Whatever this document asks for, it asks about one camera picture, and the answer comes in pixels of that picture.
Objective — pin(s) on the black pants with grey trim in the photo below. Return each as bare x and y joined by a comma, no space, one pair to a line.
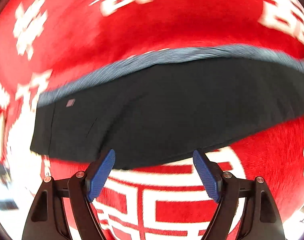
159,107

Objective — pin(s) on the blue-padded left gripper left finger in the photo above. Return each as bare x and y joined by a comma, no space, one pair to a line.
47,218

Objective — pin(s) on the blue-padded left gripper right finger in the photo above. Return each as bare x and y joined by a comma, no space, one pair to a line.
260,218

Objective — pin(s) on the red blanket with white characters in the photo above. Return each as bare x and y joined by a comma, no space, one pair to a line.
45,44

